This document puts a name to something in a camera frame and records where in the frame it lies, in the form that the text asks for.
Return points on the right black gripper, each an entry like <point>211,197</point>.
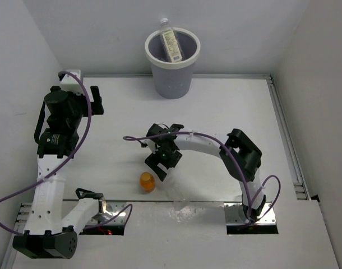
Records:
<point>153,159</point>

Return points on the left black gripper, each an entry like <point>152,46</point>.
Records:
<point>95,106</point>

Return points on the small orange bottle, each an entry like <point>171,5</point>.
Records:
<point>147,182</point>

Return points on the clear bottle cream label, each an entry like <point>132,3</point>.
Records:
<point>170,42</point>

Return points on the clear ribbed unlabelled bottle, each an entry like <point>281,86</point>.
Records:
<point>174,187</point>

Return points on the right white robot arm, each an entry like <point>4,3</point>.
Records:
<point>241,157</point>

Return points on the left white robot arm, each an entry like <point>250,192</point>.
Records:
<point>48,234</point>

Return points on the grey plastic waste bin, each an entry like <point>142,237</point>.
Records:
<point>172,80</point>

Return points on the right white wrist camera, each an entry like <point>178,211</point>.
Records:
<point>147,143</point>

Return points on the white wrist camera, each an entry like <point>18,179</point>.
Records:
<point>69,84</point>
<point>147,143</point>

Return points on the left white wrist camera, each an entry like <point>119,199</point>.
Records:
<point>69,84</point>

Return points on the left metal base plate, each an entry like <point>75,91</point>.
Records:
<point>115,214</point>

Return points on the metal base plate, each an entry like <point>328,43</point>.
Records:
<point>234,215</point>
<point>115,214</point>

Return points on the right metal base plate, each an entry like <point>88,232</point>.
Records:
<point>234,215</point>

